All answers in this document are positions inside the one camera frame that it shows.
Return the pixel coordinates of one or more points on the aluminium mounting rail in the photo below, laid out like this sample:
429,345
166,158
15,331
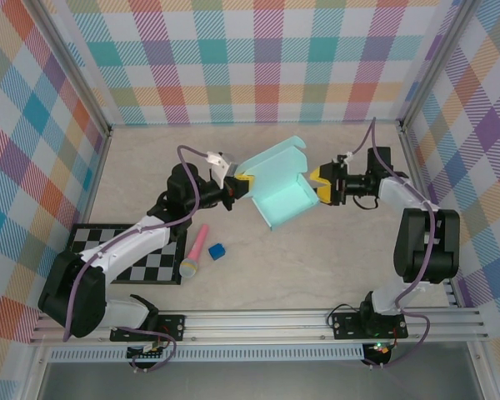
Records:
254,327

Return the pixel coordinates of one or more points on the pink toy microphone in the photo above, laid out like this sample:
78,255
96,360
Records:
196,250

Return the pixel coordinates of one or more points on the black grey checkerboard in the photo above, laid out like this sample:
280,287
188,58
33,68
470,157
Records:
158,266

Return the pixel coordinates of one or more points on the aluminium side rail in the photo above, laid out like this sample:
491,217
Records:
407,146
92,196

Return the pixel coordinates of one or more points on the aluminium frame post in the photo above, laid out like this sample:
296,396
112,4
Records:
71,62
434,62

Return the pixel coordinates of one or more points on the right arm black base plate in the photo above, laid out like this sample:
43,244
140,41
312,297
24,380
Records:
343,327

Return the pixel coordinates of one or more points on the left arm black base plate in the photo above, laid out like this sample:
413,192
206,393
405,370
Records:
175,327

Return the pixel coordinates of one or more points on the grey metal panel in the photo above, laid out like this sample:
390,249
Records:
254,381

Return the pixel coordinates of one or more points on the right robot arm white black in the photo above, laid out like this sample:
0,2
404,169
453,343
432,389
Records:
446,246

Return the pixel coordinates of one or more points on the small black controller board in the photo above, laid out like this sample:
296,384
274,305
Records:
379,350
146,354

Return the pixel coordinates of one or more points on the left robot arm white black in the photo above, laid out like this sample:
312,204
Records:
87,308

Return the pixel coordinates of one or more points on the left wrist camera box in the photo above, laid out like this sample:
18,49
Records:
223,168

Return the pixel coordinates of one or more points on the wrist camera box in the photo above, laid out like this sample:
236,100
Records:
223,168
346,157

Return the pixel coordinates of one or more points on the blue toy block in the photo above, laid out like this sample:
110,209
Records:
217,252

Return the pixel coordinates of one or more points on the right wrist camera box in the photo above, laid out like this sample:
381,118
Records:
346,157

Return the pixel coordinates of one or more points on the light blue paper box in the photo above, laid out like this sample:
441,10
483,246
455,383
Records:
283,200

